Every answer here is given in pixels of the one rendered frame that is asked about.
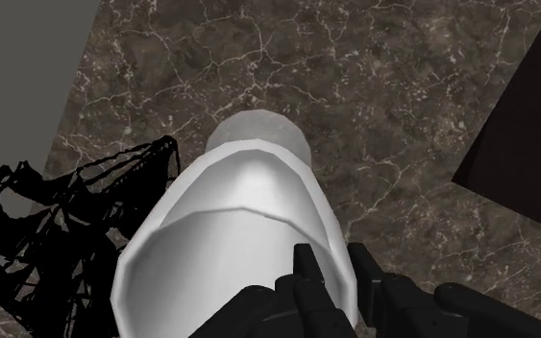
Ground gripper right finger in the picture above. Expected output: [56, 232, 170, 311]
[347, 241, 541, 338]

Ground black wire rack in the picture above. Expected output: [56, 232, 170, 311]
[0, 134, 182, 338]

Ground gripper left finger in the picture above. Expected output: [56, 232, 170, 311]
[188, 242, 358, 338]

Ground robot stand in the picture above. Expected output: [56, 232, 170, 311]
[451, 0, 541, 238]

